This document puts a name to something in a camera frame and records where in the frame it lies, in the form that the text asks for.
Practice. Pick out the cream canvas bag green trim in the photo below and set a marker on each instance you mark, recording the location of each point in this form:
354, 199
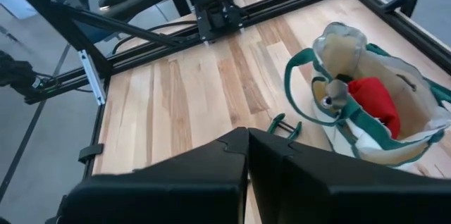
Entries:
415, 97

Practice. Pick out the black curved bracket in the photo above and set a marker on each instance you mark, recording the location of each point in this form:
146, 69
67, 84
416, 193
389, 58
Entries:
405, 0

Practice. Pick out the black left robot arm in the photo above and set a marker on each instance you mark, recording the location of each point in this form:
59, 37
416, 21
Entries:
211, 2

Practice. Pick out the red and black gardening glove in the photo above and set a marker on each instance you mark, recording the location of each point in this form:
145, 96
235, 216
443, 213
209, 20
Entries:
373, 100

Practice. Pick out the black device with green light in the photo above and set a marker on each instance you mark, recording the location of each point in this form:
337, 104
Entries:
17, 74

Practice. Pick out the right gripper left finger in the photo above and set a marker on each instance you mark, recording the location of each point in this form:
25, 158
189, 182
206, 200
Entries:
169, 192

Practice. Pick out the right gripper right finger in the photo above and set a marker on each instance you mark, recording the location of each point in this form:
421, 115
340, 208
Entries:
334, 192

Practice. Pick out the black frame clip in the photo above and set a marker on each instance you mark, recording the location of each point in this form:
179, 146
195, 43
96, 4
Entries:
91, 151

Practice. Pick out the silver frame bracket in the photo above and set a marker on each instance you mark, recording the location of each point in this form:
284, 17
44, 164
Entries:
92, 77

